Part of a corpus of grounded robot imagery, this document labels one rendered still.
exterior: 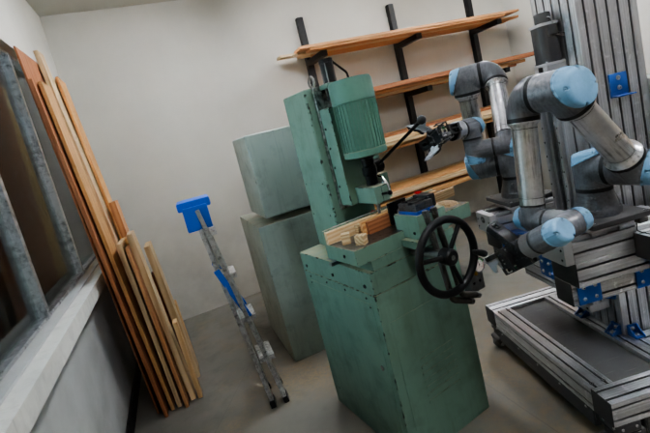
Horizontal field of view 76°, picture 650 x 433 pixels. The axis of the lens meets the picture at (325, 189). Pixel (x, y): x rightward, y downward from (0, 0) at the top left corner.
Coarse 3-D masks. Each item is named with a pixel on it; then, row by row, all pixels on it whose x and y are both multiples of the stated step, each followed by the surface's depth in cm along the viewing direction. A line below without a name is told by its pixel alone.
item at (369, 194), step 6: (360, 186) 176; (366, 186) 173; (372, 186) 169; (378, 186) 166; (384, 186) 167; (360, 192) 174; (366, 192) 170; (372, 192) 166; (378, 192) 165; (360, 198) 175; (366, 198) 171; (372, 198) 167; (378, 198) 165; (384, 198) 167; (390, 198) 168; (378, 204) 171
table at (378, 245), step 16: (448, 208) 172; (464, 208) 173; (448, 224) 168; (352, 240) 161; (368, 240) 156; (384, 240) 153; (400, 240) 156; (416, 240) 151; (336, 256) 159; (352, 256) 148; (368, 256) 149
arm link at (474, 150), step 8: (480, 136) 171; (464, 144) 173; (472, 144) 171; (480, 144) 170; (488, 144) 168; (472, 152) 171; (480, 152) 170; (488, 152) 169; (472, 160) 172; (480, 160) 171
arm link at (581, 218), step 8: (576, 208) 123; (584, 208) 122; (544, 216) 127; (552, 216) 124; (560, 216) 120; (568, 216) 119; (576, 216) 119; (584, 216) 119; (592, 216) 121; (576, 224) 118; (584, 224) 119; (592, 224) 121; (576, 232) 118; (584, 232) 121
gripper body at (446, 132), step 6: (438, 126) 161; (444, 126) 163; (450, 126) 164; (456, 126) 164; (432, 132) 163; (438, 132) 160; (444, 132) 160; (450, 132) 161; (456, 132) 164; (432, 138) 164; (438, 138) 161; (444, 138) 158; (450, 138) 161; (456, 138) 167; (432, 144) 166; (438, 144) 164
